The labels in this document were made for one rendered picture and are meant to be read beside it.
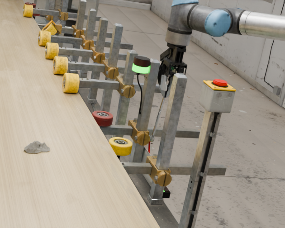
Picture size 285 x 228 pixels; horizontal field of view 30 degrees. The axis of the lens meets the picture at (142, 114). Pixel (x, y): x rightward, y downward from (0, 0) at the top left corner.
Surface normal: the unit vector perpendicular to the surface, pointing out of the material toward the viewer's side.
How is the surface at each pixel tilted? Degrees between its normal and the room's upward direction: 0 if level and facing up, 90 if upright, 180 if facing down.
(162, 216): 0
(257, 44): 90
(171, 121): 90
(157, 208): 0
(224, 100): 90
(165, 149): 90
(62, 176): 0
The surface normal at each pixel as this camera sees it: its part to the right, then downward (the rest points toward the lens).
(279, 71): -0.96, -0.07
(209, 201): 0.18, -0.93
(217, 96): 0.30, 0.36
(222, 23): 0.68, 0.35
